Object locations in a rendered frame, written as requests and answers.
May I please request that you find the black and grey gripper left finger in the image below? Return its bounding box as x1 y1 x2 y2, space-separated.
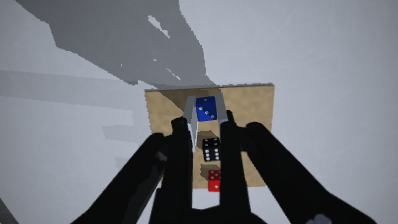
70 96 198 224

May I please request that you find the blue die with white pips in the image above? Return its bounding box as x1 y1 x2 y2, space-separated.
196 96 217 122

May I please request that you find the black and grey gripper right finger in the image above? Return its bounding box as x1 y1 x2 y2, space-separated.
215 93 377 224

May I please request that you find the tan flat mat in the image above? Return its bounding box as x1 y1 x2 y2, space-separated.
145 85 275 189

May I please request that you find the black die with white pips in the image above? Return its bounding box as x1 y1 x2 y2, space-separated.
202 138 220 162

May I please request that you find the red die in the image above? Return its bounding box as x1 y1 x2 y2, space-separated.
208 170 220 192

